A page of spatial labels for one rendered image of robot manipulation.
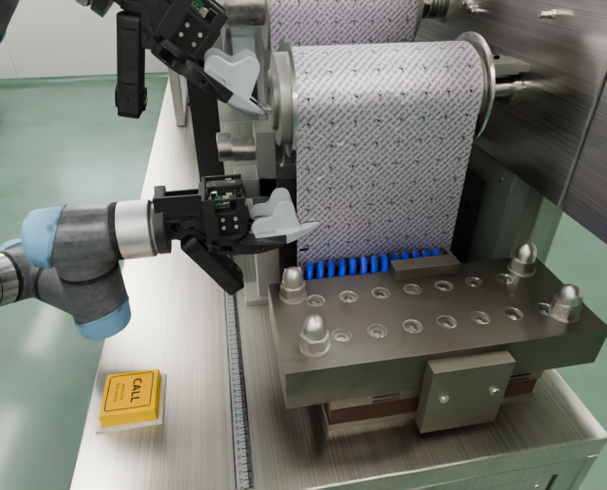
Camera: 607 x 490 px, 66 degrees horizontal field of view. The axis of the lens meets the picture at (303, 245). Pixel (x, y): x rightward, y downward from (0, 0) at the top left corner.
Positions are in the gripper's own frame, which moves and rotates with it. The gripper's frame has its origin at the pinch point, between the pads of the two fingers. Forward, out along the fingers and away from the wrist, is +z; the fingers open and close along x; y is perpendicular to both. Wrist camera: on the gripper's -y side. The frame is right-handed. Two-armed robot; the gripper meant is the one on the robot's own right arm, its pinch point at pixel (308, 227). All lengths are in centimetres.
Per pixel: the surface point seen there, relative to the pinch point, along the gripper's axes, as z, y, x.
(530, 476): 24.8, -25.5, -25.9
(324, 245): 2.2, -3.2, -0.2
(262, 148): -5.3, 9.1, 7.1
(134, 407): -25.0, -16.6, -12.9
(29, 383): -93, -109, 82
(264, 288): -6.2, -16.1, 7.8
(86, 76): -164, -104, 556
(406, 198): 13.6, 3.3, -0.3
